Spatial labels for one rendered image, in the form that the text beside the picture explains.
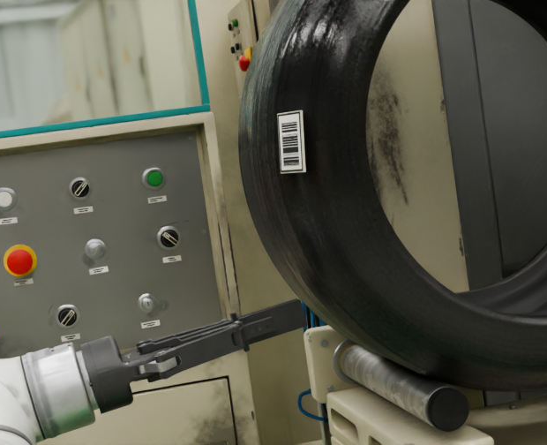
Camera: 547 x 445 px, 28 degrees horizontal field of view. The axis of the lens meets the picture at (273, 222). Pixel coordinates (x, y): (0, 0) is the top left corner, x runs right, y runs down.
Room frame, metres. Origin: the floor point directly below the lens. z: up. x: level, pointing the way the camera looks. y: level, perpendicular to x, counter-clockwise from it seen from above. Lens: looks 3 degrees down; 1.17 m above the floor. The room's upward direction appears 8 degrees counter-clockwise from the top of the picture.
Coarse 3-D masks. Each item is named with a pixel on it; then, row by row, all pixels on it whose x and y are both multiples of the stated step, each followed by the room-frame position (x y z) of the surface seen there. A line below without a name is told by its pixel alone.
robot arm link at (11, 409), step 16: (0, 368) 1.10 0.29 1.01; (16, 368) 1.10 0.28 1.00; (0, 384) 1.08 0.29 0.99; (16, 384) 1.09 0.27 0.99; (0, 400) 1.07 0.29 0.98; (16, 400) 1.08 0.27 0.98; (32, 400) 1.10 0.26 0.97; (0, 416) 1.05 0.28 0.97; (16, 416) 1.06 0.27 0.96; (32, 416) 1.09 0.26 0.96; (16, 432) 1.05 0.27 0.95; (32, 432) 1.08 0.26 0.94
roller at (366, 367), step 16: (352, 352) 1.40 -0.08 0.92; (368, 352) 1.37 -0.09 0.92; (352, 368) 1.38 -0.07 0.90; (368, 368) 1.32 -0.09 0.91; (384, 368) 1.27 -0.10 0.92; (400, 368) 1.24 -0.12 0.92; (368, 384) 1.32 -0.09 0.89; (384, 384) 1.25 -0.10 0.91; (400, 384) 1.20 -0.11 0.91; (416, 384) 1.16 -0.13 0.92; (432, 384) 1.14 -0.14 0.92; (400, 400) 1.19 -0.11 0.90; (416, 400) 1.14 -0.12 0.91; (432, 400) 1.11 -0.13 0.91; (448, 400) 1.11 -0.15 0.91; (464, 400) 1.11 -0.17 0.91; (416, 416) 1.16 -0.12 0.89; (432, 416) 1.10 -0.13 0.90; (448, 416) 1.11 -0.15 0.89; (464, 416) 1.11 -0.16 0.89
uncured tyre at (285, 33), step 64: (320, 0) 1.11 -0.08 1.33; (384, 0) 1.10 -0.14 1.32; (512, 0) 1.41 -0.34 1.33; (256, 64) 1.24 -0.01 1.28; (320, 64) 1.09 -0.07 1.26; (256, 128) 1.18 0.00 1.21; (320, 128) 1.08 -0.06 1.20; (256, 192) 1.22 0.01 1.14; (320, 192) 1.09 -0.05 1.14; (320, 256) 1.11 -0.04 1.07; (384, 256) 1.09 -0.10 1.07; (384, 320) 1.11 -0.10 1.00; (448, 320) 1.10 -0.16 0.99; (512, 320) 1.11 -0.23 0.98; (512, 384) 1.15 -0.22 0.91
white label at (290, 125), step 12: (288, 120) 1.09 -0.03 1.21; (300, 120) 1.08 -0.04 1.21; (288, 132) 1.09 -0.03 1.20; (300, 132) 1.08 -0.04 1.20; (288, 144) 1.09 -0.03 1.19; (300, 144) 1.08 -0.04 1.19; (288, 156) 1.09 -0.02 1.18; (300, 156) 1.08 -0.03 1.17; (288, 168) 1.10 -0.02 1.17; (300, 168) 1.08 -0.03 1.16
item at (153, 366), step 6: (168, 360) 1.10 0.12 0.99; (174, 360) 1.10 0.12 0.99; (138, 366) 1.12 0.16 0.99; (144, 366) 1.11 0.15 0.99; (150, 366) 1.11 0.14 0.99; (156, 366) 1.10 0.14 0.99; (162, 366) 1.09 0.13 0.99; (168, 366) 1.10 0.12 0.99; (174, 366) 1.10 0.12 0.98; (144, 372) 1.12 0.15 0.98; (150, 372) 1.11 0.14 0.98
